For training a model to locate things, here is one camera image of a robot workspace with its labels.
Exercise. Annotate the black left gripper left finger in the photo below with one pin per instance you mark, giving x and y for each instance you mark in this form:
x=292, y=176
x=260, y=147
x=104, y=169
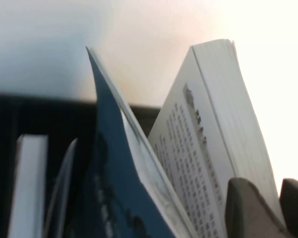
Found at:
x=248, y=213

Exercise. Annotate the white car suspension book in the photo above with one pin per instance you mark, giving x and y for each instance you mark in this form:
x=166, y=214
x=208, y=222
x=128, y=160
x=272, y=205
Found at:
x=226, y=111

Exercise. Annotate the black plastic book stand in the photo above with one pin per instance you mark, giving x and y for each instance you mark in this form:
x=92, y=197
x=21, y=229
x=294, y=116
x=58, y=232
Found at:
x=52, y=116

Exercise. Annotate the white orange ROS book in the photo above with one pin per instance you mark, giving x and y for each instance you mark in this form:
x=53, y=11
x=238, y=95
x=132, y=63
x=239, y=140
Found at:
x=27, y=186

